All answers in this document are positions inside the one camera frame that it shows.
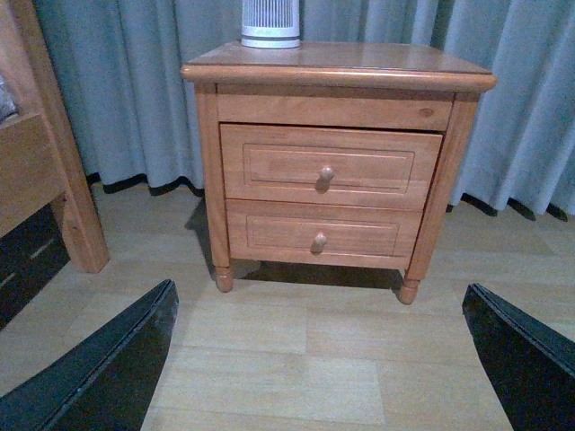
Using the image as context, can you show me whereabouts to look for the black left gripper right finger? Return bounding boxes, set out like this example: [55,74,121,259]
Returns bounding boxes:
[462,284,574,430]

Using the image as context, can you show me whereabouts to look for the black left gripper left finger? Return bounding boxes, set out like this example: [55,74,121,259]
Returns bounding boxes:
[1,280,179,430]

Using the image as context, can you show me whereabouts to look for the wooden drawer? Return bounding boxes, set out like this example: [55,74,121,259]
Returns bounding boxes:
[220,124,442,210]
[226,199,422,269]

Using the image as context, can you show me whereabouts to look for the dark under-bed storage box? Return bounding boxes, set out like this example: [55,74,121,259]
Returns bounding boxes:
[1,205,70,327]

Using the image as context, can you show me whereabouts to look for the wooden nightstand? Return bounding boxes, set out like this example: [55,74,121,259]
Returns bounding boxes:
[181,41,497,304]

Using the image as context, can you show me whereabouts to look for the grey curtain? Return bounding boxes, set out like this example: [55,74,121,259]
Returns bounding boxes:
[34,1,574,214]

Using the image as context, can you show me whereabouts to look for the white ribbed lamp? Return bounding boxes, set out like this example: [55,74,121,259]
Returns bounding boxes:
[241,0,300,49]

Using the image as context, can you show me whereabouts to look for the wooden bed frame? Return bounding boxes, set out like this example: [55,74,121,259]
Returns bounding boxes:
[1,1,110,273]

